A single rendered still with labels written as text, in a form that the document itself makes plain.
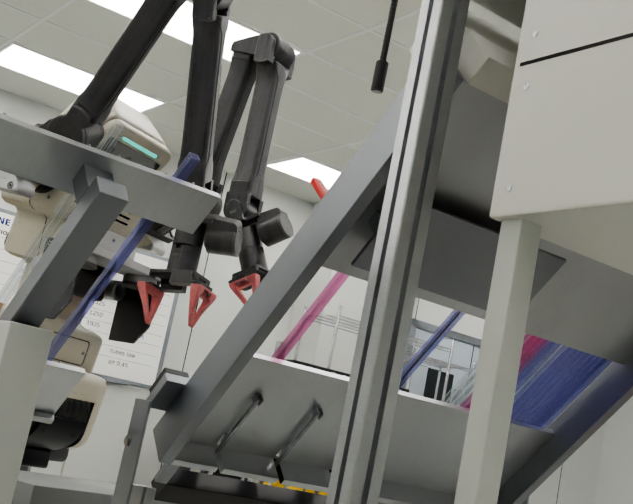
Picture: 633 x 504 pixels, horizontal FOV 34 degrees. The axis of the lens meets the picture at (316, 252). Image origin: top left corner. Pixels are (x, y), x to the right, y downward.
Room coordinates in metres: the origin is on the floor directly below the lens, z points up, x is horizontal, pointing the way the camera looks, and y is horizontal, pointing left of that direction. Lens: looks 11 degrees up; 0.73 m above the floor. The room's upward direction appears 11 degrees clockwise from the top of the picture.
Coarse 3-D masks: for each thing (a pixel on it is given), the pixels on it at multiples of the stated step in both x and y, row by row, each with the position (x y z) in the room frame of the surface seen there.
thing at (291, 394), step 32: (256, 384) 1.53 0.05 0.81; (288, 384) 1.55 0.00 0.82; (320, 384) 1.56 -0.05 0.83; (224, 416) 1.57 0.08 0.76; (256, 416) 1.59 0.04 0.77; (288, 416) 1.61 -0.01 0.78; (320, 416) 1.60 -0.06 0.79; (416, 416) 1.68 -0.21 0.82; (448, 416) 1.71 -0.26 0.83; (224, 448) 1.63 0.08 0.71; (256, 448) 1.65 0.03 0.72; (320, 448) 1.69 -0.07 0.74; (416, 448) 1.75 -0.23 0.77; (448, 448) 1.78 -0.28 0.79; (512, 448) 1.82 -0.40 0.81; (416, 480) 1.83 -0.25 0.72; (448, 480) 1.85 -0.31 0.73
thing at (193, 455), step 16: (192, 448) 1.59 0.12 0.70; (208, 448) 1.61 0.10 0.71; (176, 464) 1.56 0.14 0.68; (192, 464) 1.57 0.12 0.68; (208, 464) 1.59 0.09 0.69; (224, 464) 1.61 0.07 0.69; (240, 464) 1.63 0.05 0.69; (256, 464) 1.65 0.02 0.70; (272, 464) 1.67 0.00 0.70; (288, 464) 1.69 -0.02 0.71; (272, 480) 1.65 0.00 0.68; (288, 480) 1.66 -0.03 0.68; (304, 480) 1.69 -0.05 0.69; (320, 480) 1.71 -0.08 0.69; (384, 480) 1.80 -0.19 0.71; (384, 496) 1.77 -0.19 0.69; (400, 496) 1.80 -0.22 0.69; (416, 496) 1.82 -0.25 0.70; (432, 496) 1.85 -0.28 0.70; (448, 496) 1.88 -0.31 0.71
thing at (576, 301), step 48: (480, 96) 1.21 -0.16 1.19; (480, 144) 1.27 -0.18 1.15; (384, 192) 1.30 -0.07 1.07; (480, 192) 1.34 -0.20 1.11; (432, 240) 1.33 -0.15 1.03; (480, 240) 1.35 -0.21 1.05; (432, 288) 1.40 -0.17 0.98; (480, 288) 1.43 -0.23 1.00; (576, 288) 1.54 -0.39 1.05; (624, 288) 1.56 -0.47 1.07; (576, 336) 1.63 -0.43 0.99; (624, 336) 1.66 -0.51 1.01
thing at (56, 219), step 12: (108, 132) 1.23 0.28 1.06; (120, 132) 1.23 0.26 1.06; (108, 144) 1.24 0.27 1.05; (60, 204) 1.30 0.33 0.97; (72, 204) 1.30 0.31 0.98; (60, 216) 1.31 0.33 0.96; (48, 228) 1.33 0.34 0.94; (36, 240) 1.34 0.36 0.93; (48, 240) 1.34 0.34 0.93; (36, 252) 1.35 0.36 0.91; (24, 264) 1.37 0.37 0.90; (12, 276) 1.39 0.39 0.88; (24, 276) 1.38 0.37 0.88; (12, 288) 1.40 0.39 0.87; (0, 300) 1.41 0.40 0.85; (0, 312) 1.43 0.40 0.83
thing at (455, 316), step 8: (456, 312) 1.53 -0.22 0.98; (448, 320) 1.54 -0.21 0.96; (456, 320) 1.54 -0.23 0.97; (440, 328) 1.56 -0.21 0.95; (448, 328) 1.55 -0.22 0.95; (432, 336) 1.57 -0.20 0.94; (440, 336) 1.56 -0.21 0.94; (424, 344) 1.58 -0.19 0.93; (432, 344) 1.57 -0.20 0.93; (424, 352) 1.58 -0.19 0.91; (416, 360) 1.59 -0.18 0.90; (408, 368) 1.60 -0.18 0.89; (416, 368) 1.61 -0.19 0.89; (408, 376) 1.62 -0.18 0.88; (400, 384) 1.63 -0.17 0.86
